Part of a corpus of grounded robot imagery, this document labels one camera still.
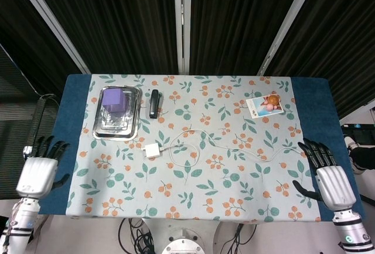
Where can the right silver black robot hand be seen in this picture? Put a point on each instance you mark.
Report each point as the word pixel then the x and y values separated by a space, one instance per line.
pixel 335 186

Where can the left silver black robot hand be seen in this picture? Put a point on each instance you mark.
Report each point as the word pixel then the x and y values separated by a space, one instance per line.
pixel 36 174

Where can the white power adapter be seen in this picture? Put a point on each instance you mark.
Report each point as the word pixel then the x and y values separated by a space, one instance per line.
pixel 153 151

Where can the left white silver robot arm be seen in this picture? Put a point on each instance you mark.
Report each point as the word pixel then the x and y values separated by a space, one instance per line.
pixel 20 224

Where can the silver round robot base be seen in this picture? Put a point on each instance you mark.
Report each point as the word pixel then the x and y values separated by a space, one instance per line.
pixel 183 243

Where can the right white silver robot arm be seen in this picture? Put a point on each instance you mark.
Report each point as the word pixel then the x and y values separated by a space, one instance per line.
pixel 351 232

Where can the black white equipment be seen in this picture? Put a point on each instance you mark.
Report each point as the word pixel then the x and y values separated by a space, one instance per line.
pixel 361 157

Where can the blue table cover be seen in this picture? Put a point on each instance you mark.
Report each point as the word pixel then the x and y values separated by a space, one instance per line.
pixel 310 110

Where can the clear plastic box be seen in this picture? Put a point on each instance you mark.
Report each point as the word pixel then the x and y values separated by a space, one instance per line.
pixel 114 122

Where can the pink turtle toy brown shell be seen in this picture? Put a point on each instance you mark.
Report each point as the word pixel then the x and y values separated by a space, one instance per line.
pixel 272 103

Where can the purple cube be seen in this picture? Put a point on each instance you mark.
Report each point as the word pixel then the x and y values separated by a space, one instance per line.
pixel 113 101

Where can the white photo card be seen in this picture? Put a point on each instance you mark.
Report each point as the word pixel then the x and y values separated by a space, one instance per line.
pixel 255 108

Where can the silver metal tray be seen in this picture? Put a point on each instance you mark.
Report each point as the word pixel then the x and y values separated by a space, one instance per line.
pixel 134 113

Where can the floral leaf fruit tablecloth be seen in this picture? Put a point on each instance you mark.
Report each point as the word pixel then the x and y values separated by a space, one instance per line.
pixel 205 183

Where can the black stapler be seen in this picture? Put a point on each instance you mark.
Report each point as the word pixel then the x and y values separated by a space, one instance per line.
pixel 153 104

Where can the white metal frame post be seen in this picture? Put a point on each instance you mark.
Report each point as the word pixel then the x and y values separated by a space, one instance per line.
pixel 49 22
pixel 182 22
pixel 288 22

